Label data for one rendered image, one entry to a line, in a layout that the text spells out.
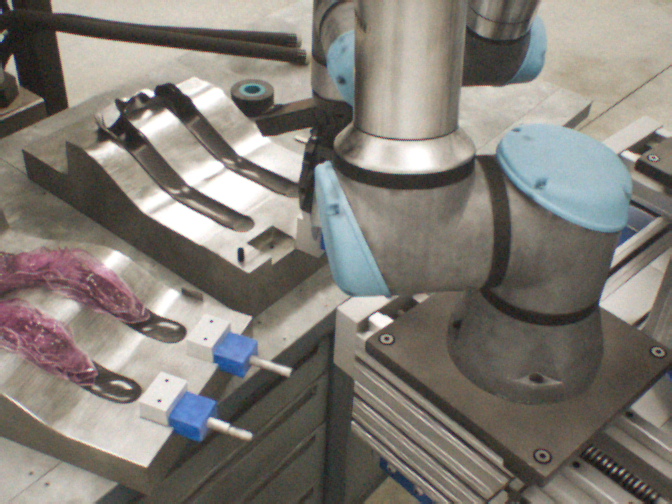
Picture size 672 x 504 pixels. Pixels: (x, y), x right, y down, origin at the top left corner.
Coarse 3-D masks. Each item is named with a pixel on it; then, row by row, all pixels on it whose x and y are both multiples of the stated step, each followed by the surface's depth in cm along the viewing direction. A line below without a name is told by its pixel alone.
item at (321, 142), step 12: (312, 96) 106; (324, 108) 104; (336, 108) 103; (348, 108) 103; (336, 120) 107; (348, 120) 106; (312, 132) 110; (324, 132) 109; (336, 132) 108; (312, 144) 109; (324, 144) 108; (324, 156) 108
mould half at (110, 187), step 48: (192, 96) 145; (48, 144) 146; (96, 144) 133; (192, 144) 139; (240, 144) 143; (96, 192) 136; (144, 192) 132; (240, 192) 134; (144, 240) 133; (192, 240) 125; (240, 240) 125; (240, 288) 123; (288, 288) 130
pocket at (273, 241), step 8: (264, 232) 127; (272, 232) 128; (280, 232) 127; (256, 240) 126; (264, 240) 128; (272, 240) 129; (280, 240) 128; (288, 240) 127; (256, 248) 127; (264, 248) 128; (272, 248) 128; (280, 248) 128; (288, 248) 128; (272, 256) 126; (280, 256) 125; (272, 264) 123
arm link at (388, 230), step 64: (384, 0) 66; (448, 0) 66; (384, 64) 68; (448, 64) 68; (384, 128) 70; (448, 128) 71; (320, 192) 75; (384, 192) 70; (448, 192) 71; (384, 256) 72; (448, 256) 73
